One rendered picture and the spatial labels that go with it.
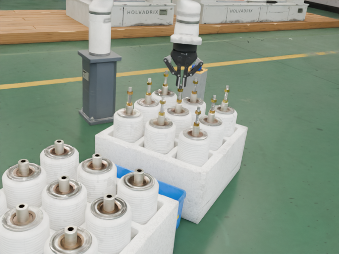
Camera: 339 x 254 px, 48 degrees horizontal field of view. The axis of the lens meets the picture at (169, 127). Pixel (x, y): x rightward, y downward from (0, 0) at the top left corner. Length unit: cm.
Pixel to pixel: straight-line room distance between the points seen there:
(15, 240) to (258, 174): 97
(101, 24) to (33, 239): 105
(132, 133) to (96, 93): 51
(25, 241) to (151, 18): 290
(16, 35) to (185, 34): 202
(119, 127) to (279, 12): 350
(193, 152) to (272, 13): 345
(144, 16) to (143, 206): 271
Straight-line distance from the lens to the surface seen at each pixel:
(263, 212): 130
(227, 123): 132
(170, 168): 114
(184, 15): 116
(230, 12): 403
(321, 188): 152
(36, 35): 306
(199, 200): 114
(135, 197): 87
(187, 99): 139
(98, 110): 172
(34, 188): 93
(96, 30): 164
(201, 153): 113
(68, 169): 100
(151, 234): 88
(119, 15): 335
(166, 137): 116
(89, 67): 167
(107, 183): 94
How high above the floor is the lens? 76
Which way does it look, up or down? 26 degrees down
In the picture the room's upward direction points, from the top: 6 degrees clockwise
